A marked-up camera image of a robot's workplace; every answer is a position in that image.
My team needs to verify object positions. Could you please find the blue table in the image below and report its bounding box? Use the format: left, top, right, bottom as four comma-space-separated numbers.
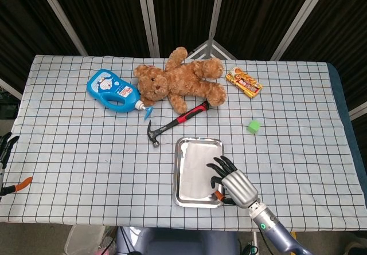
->
326, 62, 367, 187

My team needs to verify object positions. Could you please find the black folding screen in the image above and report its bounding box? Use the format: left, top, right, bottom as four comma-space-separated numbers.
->
0, 0, 367, 121

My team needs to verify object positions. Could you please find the black cable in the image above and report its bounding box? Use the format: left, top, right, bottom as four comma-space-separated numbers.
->
118, 227, 136, 255

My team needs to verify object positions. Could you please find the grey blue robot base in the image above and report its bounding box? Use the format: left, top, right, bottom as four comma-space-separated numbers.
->
115, 226, 241, 255

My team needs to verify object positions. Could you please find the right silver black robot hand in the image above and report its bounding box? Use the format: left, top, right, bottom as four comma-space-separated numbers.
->
206, 155, 259, 209

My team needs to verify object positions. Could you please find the white grid tablecloth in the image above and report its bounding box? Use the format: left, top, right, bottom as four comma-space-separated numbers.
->
0, 54, 364, 233

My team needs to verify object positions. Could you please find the blue detergent bottle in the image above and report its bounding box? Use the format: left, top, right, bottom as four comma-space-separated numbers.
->
87, 69, 145, 114

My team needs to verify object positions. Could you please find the stainless steel tray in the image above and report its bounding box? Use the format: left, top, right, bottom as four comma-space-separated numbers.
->
173, 136, 226, 209

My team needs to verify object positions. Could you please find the green cube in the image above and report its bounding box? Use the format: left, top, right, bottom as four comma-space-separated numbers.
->
247, 119, 261, 135

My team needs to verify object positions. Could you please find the red black claw hammer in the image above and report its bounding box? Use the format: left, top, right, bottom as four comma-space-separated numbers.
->
147, 100, 210, 148

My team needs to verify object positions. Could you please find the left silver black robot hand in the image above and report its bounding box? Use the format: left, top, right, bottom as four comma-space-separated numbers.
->
0, 132, 33, 196

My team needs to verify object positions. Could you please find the white plastic container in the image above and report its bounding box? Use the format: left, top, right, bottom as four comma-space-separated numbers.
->
64, 225, 107, 255

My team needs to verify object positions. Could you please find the brown teddy bear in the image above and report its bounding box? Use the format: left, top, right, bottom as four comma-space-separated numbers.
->
134, 46, 228, 115

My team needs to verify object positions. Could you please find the orange yellow snack box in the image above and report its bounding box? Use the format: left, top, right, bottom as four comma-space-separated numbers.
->
225, 66, 263, 99

